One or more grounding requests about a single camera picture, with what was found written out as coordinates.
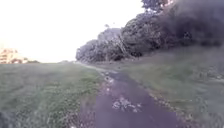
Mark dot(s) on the dark wet asphalt path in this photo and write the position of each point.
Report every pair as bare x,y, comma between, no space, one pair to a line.
130,110

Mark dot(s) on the row of trees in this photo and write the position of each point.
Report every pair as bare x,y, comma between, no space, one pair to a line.
160,33

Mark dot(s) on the grass field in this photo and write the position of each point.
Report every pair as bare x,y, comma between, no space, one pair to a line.
43,90
186,76

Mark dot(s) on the building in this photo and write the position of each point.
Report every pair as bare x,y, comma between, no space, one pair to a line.
9,56

